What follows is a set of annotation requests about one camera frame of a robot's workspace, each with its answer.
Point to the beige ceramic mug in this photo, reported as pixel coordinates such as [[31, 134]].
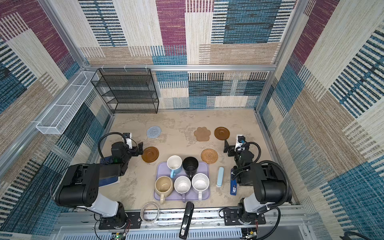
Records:
[[164, 187]]

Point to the lilac plastic tray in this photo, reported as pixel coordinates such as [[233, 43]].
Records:
[[163, 170]]

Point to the brown paw shaped coaster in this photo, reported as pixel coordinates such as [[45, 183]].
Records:
[[202, 134]]

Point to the black mug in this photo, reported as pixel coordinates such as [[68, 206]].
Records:
[[190, 166]]

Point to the light blue mug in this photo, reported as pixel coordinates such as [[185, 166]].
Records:
[[174, 163]]

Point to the brown wooden coaster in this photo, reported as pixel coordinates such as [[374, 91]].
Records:
[[150, 154], [222, 133]]

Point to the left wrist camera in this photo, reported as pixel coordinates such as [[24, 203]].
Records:
[[127, 137]]

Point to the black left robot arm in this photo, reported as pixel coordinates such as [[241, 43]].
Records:
[[79, 187]]

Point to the blue stapler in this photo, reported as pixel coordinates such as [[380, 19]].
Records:
[[233, 188]]

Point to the blue woven round coaster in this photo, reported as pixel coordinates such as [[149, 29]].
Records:
[[154, 132]]

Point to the white mug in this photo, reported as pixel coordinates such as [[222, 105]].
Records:
[[200, 184]]

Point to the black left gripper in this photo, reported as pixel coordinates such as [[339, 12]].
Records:
[[137, 149]]

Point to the white mug lilac handle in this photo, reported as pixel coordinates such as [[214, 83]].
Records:
[[182, 186]]

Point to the white wire mesh basket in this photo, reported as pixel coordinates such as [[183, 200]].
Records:
[[59, 116]]

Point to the woven rattan round coaster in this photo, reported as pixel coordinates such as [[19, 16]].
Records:
[[209, 156]]

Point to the black wire mesh shelf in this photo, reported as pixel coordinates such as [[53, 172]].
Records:
[[127, 91]]

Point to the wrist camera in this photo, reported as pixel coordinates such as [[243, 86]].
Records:
[[127, 137], [240, 141]]

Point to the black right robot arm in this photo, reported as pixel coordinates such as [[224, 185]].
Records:
[[269, 180]]

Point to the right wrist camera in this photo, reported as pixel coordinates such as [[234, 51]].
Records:
[[240, 141]]

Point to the light blue oblong case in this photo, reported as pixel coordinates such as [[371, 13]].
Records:
[[220, 177]]

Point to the dark blue book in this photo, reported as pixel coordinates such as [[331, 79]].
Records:
[[109, 181]]

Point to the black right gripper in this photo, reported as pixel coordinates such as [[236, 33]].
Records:
[[230, 147]]

